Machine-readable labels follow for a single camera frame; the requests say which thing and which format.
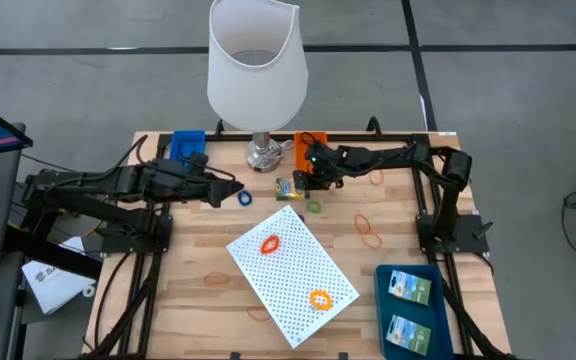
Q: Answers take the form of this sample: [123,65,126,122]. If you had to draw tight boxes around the white perforated metal shelf riser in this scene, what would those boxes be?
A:
[225,204,361,350]

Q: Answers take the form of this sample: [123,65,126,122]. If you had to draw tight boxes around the green blue card pack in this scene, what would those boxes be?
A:
[385,314,433,357]
[387,269,433,307]

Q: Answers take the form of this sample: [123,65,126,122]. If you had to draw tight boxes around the green yellow crayon box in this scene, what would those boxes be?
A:
[274,176,307,202]

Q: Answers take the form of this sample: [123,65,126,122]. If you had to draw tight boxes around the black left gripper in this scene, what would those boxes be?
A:
[153,159,245,209]

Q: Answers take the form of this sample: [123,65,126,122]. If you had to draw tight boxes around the black aluminium table frame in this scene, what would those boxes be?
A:
[82,117,514,360]

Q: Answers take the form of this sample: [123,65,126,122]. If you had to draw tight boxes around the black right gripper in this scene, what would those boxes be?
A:
[292,148,358,192]

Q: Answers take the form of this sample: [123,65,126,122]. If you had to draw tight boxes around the yellow-orange rubber band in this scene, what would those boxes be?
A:
[309,289,335,312]

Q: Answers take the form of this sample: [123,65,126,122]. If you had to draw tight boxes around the red-orange rubber band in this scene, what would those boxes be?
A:
[259,234,281,256]

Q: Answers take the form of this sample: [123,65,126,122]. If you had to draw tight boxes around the white printed paper sheets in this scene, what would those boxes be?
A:
[21,236,97,315]

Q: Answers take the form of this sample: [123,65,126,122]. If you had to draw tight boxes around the blue plastic basket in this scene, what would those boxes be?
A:
[168,129,207,174]

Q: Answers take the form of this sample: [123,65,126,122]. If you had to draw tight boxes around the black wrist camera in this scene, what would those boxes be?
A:
[186,151,210,174]
[303,141,330,166]

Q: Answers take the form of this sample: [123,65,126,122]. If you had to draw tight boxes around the teal plastic tray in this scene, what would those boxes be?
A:
[373,263,455,360]

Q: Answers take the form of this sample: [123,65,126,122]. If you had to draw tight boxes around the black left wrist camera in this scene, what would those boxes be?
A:
[186,151,210,174]

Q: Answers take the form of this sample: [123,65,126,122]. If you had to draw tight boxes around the silver lamp with white shade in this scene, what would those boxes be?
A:
[206,0,310,174]

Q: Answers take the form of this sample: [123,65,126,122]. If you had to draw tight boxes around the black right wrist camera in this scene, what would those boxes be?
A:
[303,141,330,166]

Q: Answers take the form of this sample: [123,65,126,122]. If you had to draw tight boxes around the orange plastic basket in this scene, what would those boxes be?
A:
[293,131,329,172]

